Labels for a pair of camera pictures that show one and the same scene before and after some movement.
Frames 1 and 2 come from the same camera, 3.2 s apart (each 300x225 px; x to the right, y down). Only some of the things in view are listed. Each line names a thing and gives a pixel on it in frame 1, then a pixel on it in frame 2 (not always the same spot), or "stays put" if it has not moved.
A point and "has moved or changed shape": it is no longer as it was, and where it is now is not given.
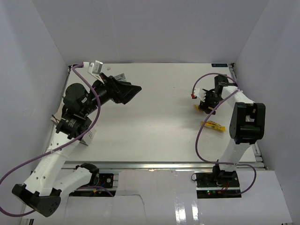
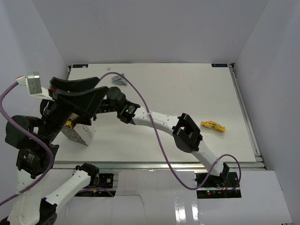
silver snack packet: (121, 77) stays put
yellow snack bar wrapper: (214, 125) stays put
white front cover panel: (168, 197) stays put
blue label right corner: (214, 65) stays put
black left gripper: (119, 91) to (88, 101)
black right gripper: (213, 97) to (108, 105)
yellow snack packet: (197, 107) has moved or changed shape
